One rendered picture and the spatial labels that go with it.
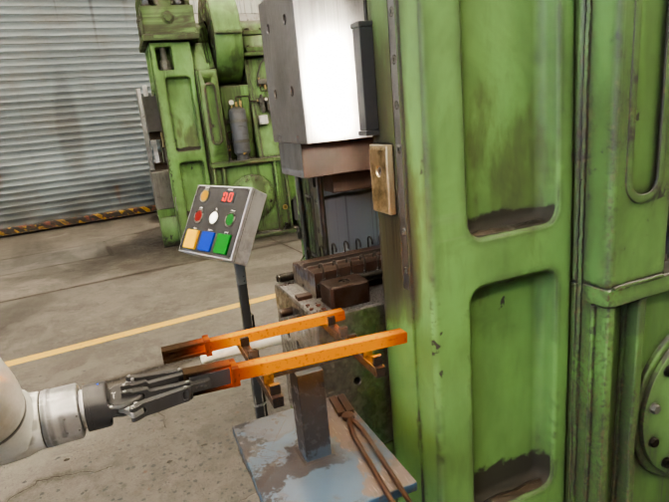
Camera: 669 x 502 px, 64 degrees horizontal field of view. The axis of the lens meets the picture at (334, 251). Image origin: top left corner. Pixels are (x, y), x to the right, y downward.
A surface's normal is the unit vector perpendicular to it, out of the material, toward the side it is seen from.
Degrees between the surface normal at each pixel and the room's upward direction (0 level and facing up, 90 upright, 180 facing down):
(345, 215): 90
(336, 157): 90
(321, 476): 0
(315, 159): 90
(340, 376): 90
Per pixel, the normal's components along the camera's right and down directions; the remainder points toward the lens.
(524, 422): 0.39, 0.21
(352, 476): -0.09, -0.96
